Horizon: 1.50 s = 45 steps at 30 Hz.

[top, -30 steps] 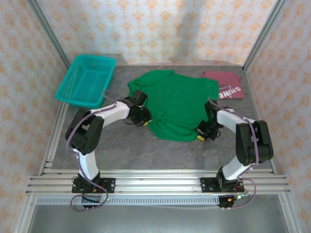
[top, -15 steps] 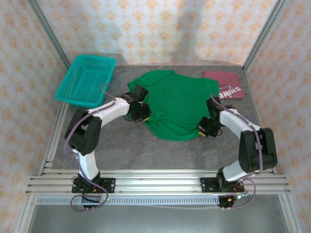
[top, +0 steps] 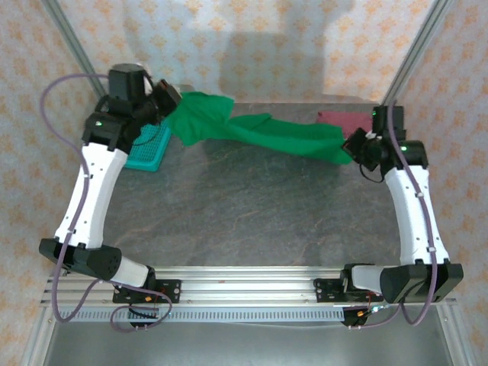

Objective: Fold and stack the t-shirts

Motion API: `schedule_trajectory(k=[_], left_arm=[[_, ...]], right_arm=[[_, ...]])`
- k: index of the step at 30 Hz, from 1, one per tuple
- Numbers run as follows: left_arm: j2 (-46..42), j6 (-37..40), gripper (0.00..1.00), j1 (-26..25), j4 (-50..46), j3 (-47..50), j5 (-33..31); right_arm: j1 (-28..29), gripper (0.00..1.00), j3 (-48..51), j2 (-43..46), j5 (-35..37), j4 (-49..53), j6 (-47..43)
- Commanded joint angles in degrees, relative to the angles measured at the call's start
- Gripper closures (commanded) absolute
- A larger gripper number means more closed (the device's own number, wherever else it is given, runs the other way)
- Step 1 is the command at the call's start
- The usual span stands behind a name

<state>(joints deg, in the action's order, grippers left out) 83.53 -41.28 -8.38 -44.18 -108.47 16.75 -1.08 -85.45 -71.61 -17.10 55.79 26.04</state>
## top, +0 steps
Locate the grey slotted cable duct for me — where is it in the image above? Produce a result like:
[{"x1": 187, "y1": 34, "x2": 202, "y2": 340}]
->
[{"x1": 56, "y1": 307, "x2": 346, "y2": 323}]

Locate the aluminium frame post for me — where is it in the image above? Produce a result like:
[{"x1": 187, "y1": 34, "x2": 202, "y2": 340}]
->
[
  {"x1": 41, "y1": 0, "x2": 111, "y2": 104},
  {"x1": 380, "y1": 0, "x2": 454, "y2": 115}
]

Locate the maroon printed t-shirt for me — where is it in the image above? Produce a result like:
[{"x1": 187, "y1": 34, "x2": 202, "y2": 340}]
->
[{"x1": 315, "y1": 110, "x2": 374, "y2": 140}]

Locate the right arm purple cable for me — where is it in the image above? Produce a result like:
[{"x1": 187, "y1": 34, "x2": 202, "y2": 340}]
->
[{"x1": 348, "y1": 99, "x2": 439, "y2": 331}]

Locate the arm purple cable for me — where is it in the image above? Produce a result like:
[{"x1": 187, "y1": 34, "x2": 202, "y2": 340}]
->
[
  {"x1": 348, "y1": 99, "x2": 439, "y2": 331},
  {"x1": 40, "y1": 74, "x2": 173, "y2": 332}
]

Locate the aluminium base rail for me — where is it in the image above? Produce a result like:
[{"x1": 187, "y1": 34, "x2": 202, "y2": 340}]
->
[{"x1": 40, "y1": 265, "x2": 458, "y2": 308}]

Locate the green t-shirt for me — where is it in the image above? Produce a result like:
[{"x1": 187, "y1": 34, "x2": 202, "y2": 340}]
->
[{"x1": 163, "y1": 91, "x2": 354, "y2": 165}]

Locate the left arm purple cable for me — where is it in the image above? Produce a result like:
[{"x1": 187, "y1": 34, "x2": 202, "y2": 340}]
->
[{"x1": 40, "y1": 74, "x2": 173, "y2": 332}]

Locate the teal plastic basket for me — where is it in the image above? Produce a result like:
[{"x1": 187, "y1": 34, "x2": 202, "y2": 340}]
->
[{"x1": 124, "y1": 124, "x2": 172, "y2": 172}]

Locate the grey sheet metal panel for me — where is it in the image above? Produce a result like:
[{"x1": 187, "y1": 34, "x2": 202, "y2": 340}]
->
[{"x1": 41, "y1": 322, "x2": 453, "y2": 366}]

